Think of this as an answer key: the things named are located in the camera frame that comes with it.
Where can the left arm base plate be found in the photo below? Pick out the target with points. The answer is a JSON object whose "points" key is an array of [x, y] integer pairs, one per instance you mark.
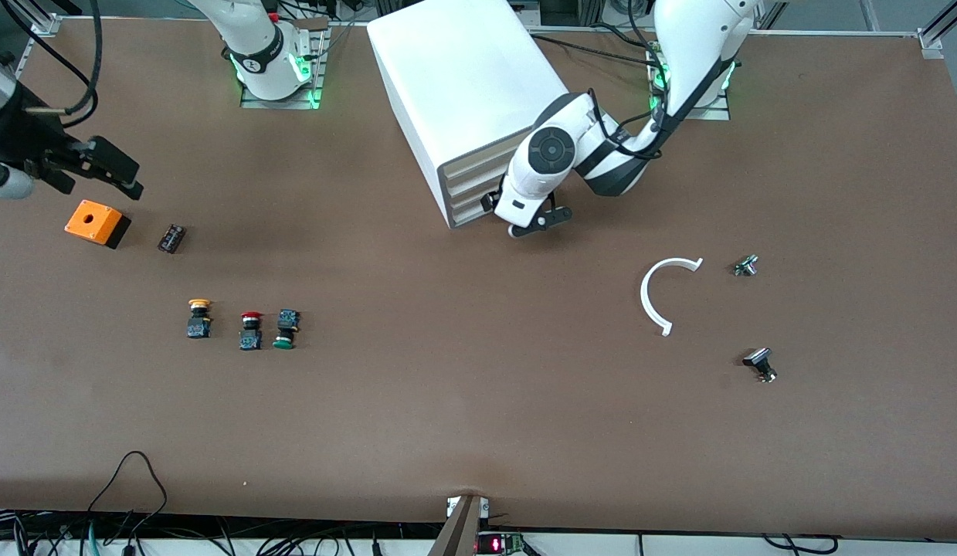
{"points": [[717, 108]]}

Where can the black square push button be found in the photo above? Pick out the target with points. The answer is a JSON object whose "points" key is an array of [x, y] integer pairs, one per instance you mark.
{"points": [[758, 360]]}

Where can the red push button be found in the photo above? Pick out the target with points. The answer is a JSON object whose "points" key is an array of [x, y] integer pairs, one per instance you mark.
{"points": [[251, 332]]}

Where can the device with red display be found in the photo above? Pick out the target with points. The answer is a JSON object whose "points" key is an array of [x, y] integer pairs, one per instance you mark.
{"points": [[497, 544]]}

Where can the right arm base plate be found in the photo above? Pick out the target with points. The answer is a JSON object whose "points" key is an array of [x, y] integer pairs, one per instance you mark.
{"points": [[312, 85]]}

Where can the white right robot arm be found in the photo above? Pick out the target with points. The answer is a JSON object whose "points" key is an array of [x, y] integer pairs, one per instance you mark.
{"points": [[254, 46]]}

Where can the white drawer cabinet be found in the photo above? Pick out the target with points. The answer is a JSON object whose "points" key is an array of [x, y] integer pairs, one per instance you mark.
{"points": [[463, 77]]}

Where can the white plastic drawer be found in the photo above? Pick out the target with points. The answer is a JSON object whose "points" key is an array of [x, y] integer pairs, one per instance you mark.
{"points": [[472, 212]]}

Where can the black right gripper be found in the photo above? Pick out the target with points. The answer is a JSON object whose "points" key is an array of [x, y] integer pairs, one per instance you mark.
{"points": [[21, 140]]}

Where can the small black contact block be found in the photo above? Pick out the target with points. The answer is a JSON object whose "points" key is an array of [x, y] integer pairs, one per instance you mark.
{"points": [[171, 238]]}

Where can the aluminium frame corner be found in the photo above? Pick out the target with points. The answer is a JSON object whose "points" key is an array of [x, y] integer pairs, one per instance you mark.
{"points": [[42, 19], [938, 35]]}

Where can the white semicircular plastic clamp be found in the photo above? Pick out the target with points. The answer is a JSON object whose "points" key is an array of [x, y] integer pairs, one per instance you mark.
{"points": [[646, 297]]}

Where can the green push button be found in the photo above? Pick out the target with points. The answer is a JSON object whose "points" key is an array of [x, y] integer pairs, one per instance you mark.
{"points": [[286, 328]]}

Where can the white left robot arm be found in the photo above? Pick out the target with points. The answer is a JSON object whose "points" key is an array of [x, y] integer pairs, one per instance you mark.
{"points": [[602, 154]]}

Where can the small silver green part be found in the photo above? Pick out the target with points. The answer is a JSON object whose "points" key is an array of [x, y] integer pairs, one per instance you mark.
{"points": [[746, 266]]}

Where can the brown camera post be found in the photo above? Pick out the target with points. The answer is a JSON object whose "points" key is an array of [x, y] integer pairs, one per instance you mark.
{"points": [[459, 529]]}

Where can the orange button enclosure box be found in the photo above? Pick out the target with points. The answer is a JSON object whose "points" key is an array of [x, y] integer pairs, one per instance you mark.
{"points": [[92, 220]]}

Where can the yellow push button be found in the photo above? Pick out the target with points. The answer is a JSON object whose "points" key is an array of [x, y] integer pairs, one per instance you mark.
{"points": [[199, 316]]}

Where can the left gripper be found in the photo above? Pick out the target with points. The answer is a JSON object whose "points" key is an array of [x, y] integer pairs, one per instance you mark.
{"points": [[486, 202]]}

